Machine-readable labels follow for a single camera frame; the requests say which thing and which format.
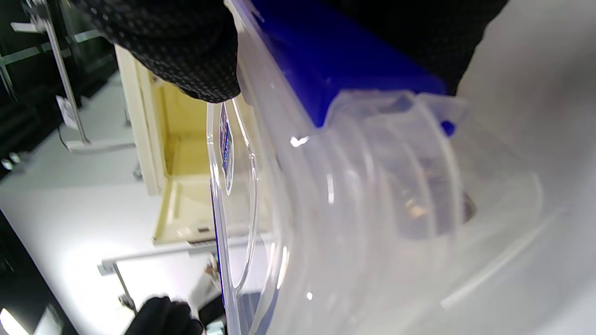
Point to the person's left hand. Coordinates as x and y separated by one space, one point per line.
163 318

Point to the person's right hand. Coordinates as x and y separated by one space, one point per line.
186 42

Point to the cream plastic cabinet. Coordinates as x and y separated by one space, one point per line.
181 153

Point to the clear lid with blue label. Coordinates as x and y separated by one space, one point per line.
233 195

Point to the clear plastic box blue clips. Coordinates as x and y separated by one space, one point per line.
372 209

